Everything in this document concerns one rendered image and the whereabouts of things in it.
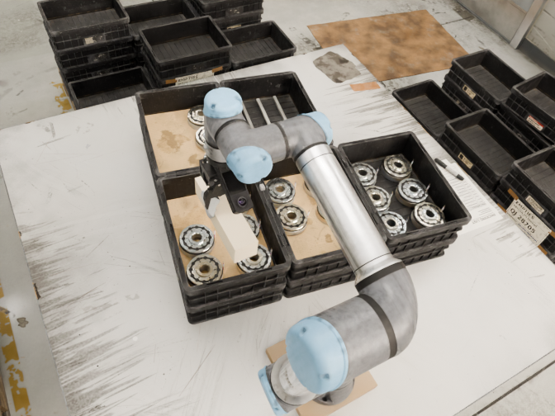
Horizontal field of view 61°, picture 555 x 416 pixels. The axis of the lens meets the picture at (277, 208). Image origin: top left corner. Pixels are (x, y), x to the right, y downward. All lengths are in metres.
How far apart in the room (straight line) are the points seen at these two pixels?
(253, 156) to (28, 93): 2.59
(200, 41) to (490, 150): 1.65
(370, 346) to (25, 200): 1.35
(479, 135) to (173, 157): 1.71
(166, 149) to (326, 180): 0.90
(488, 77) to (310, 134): 2.37
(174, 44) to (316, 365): 2.22
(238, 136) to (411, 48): 3.12
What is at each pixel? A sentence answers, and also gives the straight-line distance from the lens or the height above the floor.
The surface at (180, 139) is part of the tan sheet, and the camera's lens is 1.72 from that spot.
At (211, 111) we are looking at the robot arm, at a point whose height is 1.43.
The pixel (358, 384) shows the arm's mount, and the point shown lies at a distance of 1.43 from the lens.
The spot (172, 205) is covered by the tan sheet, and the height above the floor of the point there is 0.83.
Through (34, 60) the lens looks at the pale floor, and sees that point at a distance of 3.59.
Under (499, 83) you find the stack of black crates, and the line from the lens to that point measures 3.20.
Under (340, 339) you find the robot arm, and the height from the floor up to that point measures 1.37.
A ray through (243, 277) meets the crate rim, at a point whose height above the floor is 0.93.
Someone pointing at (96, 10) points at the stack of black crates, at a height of 0.50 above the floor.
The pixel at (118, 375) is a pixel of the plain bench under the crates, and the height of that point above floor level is 0.70.
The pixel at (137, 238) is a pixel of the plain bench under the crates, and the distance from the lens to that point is 1.63.
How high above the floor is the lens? 2.05
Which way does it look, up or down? 53 degrees down
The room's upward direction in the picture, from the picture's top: 10 degrees clockwise
